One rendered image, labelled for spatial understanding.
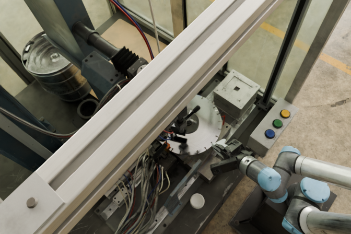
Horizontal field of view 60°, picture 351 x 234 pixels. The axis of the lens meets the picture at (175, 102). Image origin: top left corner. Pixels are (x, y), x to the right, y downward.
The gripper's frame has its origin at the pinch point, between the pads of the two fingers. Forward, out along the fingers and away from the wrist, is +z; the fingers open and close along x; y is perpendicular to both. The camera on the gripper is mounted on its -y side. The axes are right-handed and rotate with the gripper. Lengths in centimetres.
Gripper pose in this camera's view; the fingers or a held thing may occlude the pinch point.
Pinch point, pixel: (212, 146)
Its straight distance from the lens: 137.5
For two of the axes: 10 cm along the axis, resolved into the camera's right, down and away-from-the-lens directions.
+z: -4.7, -2.8, 8.4
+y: 7.9, -5.5, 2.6
